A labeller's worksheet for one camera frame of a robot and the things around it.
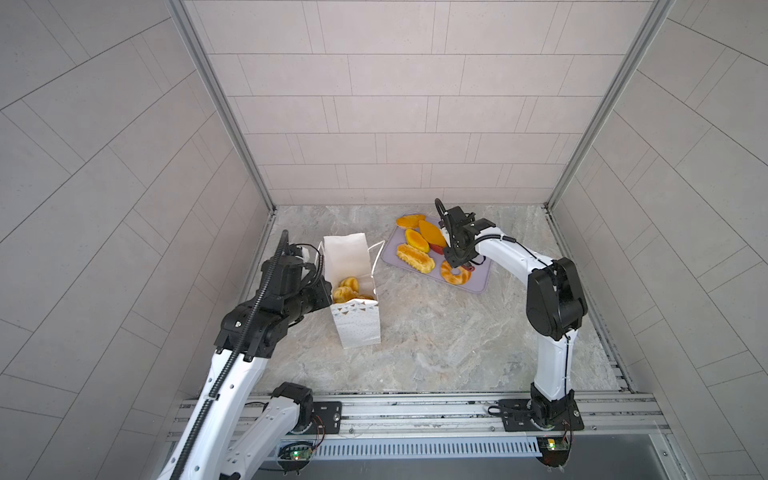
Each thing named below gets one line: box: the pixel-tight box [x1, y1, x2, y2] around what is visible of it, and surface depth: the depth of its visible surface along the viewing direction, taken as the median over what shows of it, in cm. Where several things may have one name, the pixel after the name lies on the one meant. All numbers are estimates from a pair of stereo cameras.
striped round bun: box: [341, 276, 359, 293], surface depth 88 cm
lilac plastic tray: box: [381, 216, 492, 293], surface depth 101 cm
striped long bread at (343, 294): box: [333, 286, 359, 303], surface depth 79 cm
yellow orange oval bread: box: [405, 228, 430, 253], surface depth 104 cm
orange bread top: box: [396, 214, 427, 229], surface depth 108 cm
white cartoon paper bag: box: [323, 233, 381, 349], surface depth 75 cm
